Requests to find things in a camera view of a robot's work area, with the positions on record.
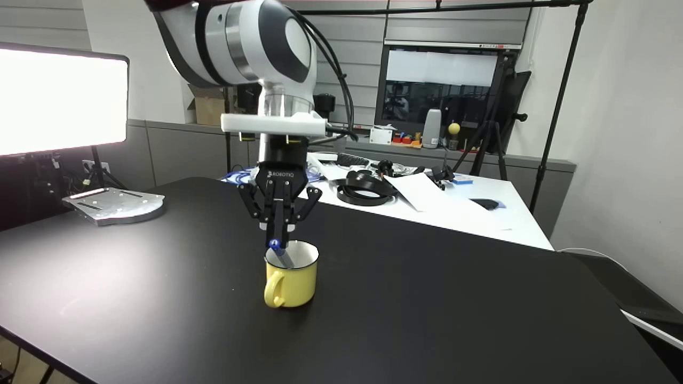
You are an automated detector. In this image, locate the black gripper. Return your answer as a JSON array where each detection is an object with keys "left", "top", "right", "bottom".
[{"left": 237, "top": 163, "right": 323, "bottom": 248}]

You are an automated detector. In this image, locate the blue marker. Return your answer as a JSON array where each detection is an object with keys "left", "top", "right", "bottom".
[{"left": 269, "top": 239, "right": 294, "bottom": 268}]

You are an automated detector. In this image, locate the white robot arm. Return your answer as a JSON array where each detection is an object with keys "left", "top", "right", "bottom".
[{"left": 143, "top": 0, "right": 327, "bottom": 248}]

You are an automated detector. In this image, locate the yellow enamel mug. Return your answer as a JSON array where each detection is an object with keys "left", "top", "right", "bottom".
[{"left": 263, "top": 241, "right": 320, "bottom": 307}]

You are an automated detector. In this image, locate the white device box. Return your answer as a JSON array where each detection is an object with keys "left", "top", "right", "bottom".
[{"left": 370, "top": 125, "right": 393, "bottom": 145}]

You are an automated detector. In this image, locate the yellow ball microphone stand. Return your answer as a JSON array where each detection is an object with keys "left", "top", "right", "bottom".
[{"left": 447, "top": 121, "right": 463, "bottom": 172}]

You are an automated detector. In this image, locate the bright computer monitor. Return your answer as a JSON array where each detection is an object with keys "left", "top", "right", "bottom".
[{"left": 0, "top": 45, "right": 130, "bottom": 155}]

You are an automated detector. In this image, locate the blue cable coil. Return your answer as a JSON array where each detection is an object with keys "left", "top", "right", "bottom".
[{"left": 225, "top": 166, "right": 261, "bottom": 188}]

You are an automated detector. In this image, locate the coiled black cable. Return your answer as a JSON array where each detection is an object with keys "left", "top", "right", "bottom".
[{"left": 336, "top": 168, "right": 397, "bottom": 210}]

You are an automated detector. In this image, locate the white camera bar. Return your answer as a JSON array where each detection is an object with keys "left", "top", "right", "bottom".
[{"left": 221, "top": 113, "right": 327, "bottom": 137}]

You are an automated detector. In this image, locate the silver monitor base plate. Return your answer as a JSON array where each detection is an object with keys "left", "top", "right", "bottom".
[{"left": 64, "top": 188, "right": 164, "bottom": 227}]

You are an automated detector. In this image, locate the black camera tripod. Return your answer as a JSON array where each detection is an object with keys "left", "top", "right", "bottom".
[{"left": 454, "top": 53, "right": 531, "bottom": 179}]

